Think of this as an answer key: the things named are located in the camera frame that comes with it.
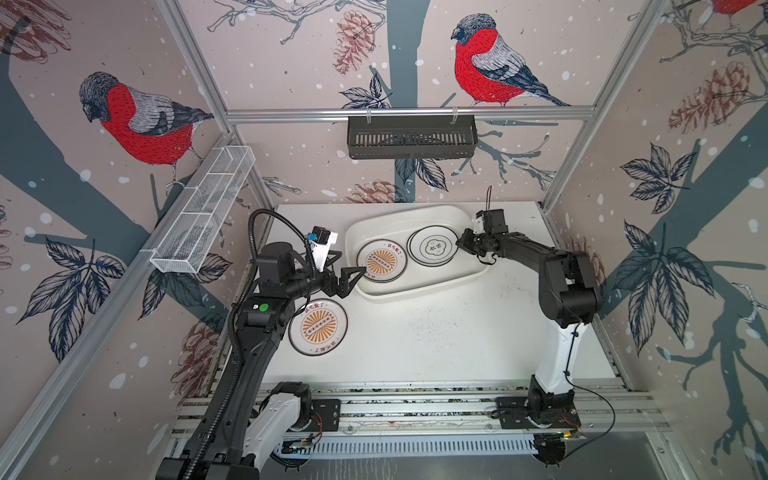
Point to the white flower plate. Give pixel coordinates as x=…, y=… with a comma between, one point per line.
x=432, y=246

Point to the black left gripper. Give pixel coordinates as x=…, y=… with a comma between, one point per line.
x=342, y=287

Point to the orange sunburst plate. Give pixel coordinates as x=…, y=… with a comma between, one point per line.
x=319, y=329
x=384, y=260

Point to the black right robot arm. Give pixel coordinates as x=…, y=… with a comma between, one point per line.
x=568, y=294

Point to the aluminium front rail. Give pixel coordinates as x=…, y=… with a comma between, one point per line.
x=392, y=411

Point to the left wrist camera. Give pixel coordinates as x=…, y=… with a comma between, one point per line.
x=321, y=240

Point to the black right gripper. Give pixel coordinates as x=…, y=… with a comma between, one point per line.
x=466, y=241

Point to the black hanging wire basket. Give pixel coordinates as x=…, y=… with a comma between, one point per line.
x=412, y=137

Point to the white plastic bin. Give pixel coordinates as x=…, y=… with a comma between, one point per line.
x=417, y=279

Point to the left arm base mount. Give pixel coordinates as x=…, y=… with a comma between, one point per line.
x=323, y=415

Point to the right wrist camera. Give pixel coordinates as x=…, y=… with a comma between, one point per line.
x=478, y=225

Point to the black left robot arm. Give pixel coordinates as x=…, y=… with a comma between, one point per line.
x=231, y=440

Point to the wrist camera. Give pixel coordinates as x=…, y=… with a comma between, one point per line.
x=478, y=225
x=321, y=240

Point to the white mesh wall shelf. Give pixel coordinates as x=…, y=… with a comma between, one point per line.
x=192, y=234

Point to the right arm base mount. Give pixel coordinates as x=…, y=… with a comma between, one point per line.
x=516, y=413

